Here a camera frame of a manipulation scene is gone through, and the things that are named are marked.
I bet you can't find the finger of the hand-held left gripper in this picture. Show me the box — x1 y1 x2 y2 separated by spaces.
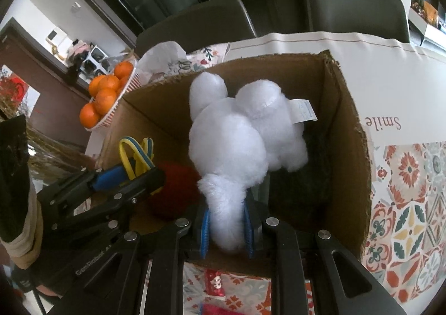
37 165 131 223
52 167 167 232

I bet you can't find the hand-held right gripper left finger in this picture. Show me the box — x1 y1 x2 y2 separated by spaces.
45 206 210 315

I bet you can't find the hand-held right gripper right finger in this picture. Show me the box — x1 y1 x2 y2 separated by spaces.
243 203 408 315

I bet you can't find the yellow blue elastic band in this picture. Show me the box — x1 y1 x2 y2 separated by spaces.
118 136 156 178

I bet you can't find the red knitted ball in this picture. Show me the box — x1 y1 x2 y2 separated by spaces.
146 162 203 220

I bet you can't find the dark green knitted cloth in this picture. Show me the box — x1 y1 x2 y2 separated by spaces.
268 123 331 232

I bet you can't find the white plush toy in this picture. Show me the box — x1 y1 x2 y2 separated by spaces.
188 72 317 253

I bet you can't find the brown cardboard box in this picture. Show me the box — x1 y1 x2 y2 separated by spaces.
96 50 375 279

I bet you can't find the small red candy packet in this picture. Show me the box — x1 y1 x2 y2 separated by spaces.
205 270 225 298

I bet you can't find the pile of oranges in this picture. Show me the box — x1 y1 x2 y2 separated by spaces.
79 61 135 128

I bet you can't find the brown wooden door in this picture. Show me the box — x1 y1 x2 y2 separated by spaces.
0 17 88 148

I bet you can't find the white crumpled tissue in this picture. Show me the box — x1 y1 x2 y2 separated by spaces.
137 41 189 84

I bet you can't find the floral tissue box cover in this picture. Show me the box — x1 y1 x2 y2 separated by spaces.
167 43 231 75

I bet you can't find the grey dining chair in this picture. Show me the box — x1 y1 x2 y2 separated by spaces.
134 0 258 58
308 0 410 43

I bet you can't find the white low cabinet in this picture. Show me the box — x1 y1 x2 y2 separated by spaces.
408 7 446 47

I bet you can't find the orange package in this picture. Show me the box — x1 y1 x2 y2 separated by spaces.
423 2 439 25

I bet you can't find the red paper wall poster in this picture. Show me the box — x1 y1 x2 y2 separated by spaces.
0 64 40 117

